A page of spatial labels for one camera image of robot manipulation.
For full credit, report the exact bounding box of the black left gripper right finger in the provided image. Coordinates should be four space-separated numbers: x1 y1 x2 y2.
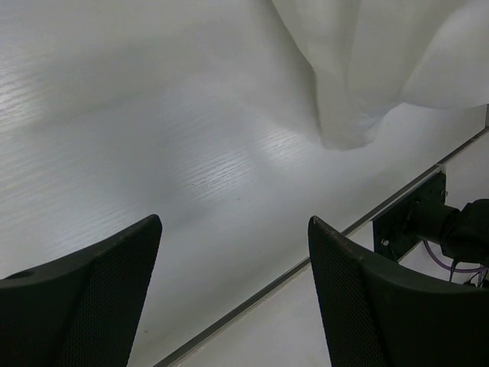
308 216 488 366

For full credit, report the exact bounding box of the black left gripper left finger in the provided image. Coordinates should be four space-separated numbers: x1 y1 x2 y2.
1 215 162 366

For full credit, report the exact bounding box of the white pleated skirt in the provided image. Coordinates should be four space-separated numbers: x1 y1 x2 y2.
274 1 488 151

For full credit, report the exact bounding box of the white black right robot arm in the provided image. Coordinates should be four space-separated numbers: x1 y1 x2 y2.
406 199 488 267

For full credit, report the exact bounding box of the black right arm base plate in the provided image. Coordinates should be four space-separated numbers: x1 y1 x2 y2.
373 172 446 262

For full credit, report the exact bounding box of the aluminium table edge rail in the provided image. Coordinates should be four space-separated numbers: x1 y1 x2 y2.
162 130 488 366

